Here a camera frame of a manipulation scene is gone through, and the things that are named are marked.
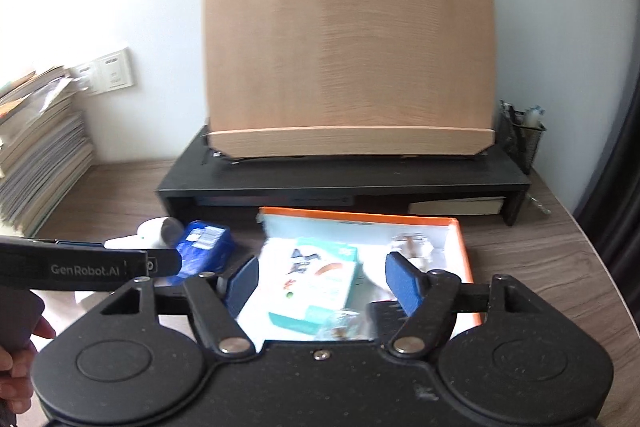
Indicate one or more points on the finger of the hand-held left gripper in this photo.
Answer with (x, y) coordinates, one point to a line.
(160, 264)

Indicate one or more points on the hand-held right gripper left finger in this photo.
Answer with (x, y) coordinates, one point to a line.
(245, 282)

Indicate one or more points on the teal cardboard box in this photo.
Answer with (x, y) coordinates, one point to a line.
(320, 267)

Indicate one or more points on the black mesh pen holder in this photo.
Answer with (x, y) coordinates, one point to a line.
(522, 147)

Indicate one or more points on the white plug-in device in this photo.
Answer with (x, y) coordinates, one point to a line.
(155, 232)

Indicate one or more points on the stack of books and papers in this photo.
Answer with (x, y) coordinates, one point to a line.
(40, 167)

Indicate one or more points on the white tray with orange rim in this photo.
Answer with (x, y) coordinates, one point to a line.
(450, 247)

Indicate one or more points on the black comb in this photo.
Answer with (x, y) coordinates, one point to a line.
(382, 314)

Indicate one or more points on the person's left hand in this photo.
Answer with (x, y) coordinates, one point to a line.
(15, 372)

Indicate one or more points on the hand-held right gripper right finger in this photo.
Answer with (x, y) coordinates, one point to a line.
(400, 282)

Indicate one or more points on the white wall socket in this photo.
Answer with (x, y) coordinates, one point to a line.
(89, 77)
(116, 69)

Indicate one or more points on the white charger adapter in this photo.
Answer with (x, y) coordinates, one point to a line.
(377, 272)

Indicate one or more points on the small clear spray bottle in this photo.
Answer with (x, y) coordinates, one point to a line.
(412, 244)

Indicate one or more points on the black monitor riser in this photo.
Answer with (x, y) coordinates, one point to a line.
(450, 172)

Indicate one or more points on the blue plastic box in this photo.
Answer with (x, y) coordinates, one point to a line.
(205, 247)

